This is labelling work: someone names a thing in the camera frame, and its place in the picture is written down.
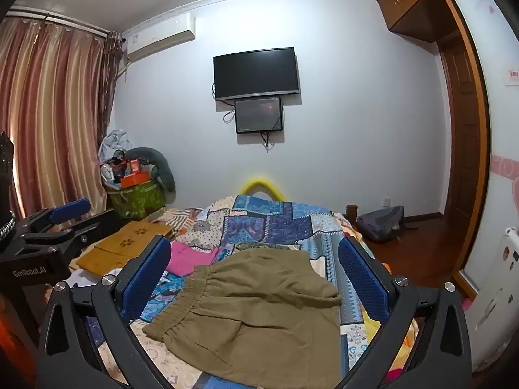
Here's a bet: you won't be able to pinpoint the yellow foam tube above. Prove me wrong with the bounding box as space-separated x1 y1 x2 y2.
238 175 284 201

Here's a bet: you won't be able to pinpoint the black wall television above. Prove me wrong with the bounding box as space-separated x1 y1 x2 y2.
213 47 301 101

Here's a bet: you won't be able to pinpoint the mustard board with flower cutouts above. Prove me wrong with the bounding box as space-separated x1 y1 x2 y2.
76 221 175 274

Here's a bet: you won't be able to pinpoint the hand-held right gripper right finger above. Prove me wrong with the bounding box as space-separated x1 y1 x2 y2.
332 235 475 389

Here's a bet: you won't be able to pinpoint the orange striped cloth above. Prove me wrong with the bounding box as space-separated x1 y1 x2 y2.
154 206 203 236

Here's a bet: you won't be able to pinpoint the white cloth pile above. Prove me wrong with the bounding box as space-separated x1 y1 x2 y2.
98 130 132 163

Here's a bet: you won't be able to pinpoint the white air conditioner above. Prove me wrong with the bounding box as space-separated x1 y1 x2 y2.
122 13 196 62

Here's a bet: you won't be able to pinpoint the curtain rail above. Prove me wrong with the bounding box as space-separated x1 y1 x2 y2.
8 6 112 37

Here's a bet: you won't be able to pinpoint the wooden overhead cabinet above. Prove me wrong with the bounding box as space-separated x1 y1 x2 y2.
376 0 451 43

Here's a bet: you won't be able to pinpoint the pink striped curtain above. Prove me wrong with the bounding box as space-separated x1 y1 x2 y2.
0 16 124 219

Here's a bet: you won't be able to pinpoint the white cabinet with stickers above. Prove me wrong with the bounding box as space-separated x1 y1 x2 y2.
462 227 519 373

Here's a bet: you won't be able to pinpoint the small black wall monitor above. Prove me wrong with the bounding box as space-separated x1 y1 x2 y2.
234 96 284 134

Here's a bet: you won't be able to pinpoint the orange box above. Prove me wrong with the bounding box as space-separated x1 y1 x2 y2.
120 172 150 189

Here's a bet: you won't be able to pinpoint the black monitor cable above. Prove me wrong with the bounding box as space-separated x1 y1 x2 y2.
259 130 277 154

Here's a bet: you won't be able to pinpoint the pink garment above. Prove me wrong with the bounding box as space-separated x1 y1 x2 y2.
170 242 222 276

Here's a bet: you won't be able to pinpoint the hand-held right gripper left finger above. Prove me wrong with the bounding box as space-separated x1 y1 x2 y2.
36 235 183 389

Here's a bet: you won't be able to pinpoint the green patterned storage box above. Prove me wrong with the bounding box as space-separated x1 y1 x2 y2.
106 180 167 219

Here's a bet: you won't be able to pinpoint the orange yellow fleece blanket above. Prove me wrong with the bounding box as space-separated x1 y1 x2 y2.
363 312 420 383

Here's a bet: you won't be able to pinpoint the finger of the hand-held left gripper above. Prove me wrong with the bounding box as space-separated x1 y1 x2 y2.
24 210 124 254
16 198 92 231

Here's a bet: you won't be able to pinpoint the grey backpack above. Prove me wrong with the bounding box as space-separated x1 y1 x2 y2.
357 205 406 244

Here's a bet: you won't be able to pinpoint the olive green pants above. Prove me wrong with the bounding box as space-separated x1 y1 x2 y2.
144 248 343 389

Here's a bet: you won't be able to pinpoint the wooden door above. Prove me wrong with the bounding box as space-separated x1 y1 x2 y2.
436 0 492 292

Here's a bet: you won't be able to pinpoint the patchwork printed blanket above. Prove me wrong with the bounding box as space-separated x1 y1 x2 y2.
69 194 418 389

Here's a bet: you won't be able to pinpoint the white sliding wardrobe door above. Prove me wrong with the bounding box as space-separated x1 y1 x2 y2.
442 0 519 284

